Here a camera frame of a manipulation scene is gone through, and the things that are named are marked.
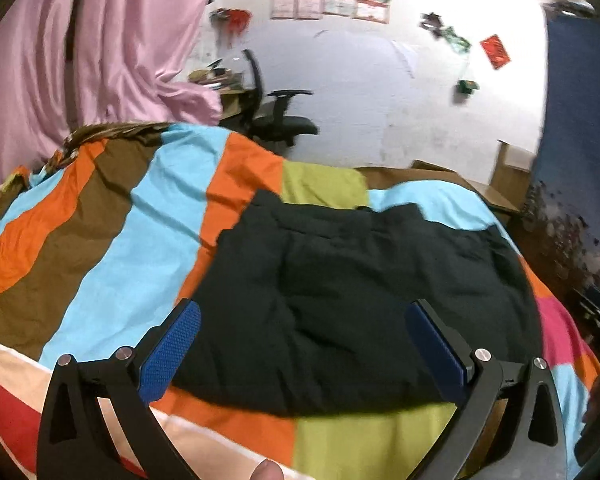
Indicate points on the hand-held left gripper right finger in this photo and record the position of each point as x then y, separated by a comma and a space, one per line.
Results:
437, 350

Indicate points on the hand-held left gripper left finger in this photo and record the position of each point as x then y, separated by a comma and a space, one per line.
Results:
172, 345

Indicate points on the black garment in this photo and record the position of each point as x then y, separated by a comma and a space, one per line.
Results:
345, 300

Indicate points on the person's left hand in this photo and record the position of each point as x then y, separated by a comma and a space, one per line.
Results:
267, 471

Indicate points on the colourful striped bedsheet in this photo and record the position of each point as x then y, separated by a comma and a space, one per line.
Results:
130, 240

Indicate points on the peach red striped blanket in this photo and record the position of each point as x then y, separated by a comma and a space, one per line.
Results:
10, 375

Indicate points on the low wooden table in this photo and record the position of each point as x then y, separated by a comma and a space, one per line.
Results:
480, 187

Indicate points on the cardboard box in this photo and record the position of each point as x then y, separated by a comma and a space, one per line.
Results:
512, 170

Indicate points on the black office chair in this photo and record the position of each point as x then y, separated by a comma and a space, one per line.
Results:
280, 122

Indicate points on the blue printed curtain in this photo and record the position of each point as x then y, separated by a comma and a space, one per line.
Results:
580, 135

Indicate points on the cluttered wooden desk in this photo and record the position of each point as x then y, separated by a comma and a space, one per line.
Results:
225, 90

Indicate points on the pink curtain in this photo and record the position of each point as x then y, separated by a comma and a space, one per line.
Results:
120, 50

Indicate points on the red hanging ornament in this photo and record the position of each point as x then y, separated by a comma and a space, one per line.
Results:
236, 19

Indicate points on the small green wall ornament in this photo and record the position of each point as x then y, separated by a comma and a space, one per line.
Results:
467, 86

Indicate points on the red paper wall square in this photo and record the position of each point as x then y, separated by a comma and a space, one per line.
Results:
495, 50

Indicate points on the green tinsel wall ornament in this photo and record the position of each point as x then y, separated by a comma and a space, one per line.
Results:
445, 30

